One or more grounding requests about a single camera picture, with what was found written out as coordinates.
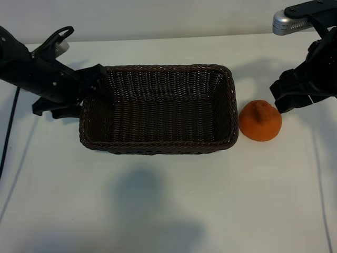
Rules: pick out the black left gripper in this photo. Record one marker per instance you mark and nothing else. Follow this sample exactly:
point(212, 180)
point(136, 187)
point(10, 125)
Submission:
point(52, 84)

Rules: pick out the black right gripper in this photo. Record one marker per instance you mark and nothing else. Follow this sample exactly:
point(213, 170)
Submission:
point(323, 73)

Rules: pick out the orange fruit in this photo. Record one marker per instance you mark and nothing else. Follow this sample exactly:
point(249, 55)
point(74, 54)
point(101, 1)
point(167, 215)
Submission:
point(260, 126)

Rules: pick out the dark brown wicker basket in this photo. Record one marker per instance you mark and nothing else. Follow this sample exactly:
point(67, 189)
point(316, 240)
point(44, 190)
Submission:
point(158, 116)

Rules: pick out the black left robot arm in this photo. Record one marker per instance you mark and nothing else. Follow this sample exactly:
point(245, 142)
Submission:
point(10, 60)

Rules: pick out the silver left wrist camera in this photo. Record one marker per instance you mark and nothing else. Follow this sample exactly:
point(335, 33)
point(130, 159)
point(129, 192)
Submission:
point(63, 47)

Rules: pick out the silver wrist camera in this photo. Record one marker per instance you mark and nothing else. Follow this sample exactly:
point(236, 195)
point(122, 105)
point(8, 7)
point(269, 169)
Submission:
point(285, 22)
point(63, 47)

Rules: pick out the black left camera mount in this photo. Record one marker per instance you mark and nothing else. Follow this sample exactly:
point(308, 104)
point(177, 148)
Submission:
point(43, 51)

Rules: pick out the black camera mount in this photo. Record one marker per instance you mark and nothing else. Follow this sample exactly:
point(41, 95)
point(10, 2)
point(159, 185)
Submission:
point(43, 51)
point(322, 15)

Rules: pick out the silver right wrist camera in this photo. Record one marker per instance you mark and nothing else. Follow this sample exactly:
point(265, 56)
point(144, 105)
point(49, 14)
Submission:
point(285, 22)

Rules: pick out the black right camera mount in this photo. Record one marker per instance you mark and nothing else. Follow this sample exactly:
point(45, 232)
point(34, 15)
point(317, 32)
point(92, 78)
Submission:
point(322, 15)

